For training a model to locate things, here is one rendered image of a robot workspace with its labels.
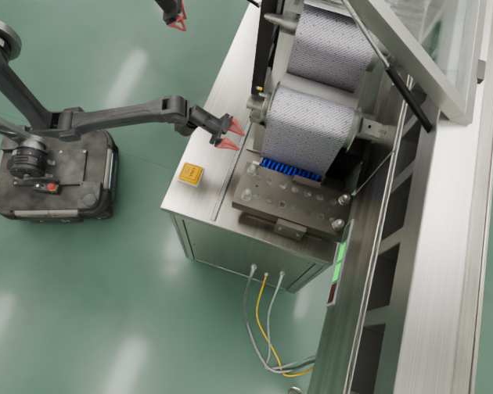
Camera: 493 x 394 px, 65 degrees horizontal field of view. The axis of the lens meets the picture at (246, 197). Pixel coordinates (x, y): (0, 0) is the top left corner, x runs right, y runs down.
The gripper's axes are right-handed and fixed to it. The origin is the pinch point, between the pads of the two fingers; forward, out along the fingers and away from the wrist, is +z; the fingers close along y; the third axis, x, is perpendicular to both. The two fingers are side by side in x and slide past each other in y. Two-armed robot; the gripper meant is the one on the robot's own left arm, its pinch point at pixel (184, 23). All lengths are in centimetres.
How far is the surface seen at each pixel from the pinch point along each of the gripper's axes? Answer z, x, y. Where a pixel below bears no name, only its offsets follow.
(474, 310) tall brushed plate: -2, -77, -116
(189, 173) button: 12, 4, -60
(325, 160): 16, -46, -66
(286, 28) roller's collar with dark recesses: -9, -45, -31
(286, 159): 17, -32, -62
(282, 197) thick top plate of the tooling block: 18, -29, -74
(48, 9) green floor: 37, 148, 116
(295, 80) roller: 2, -42, -42
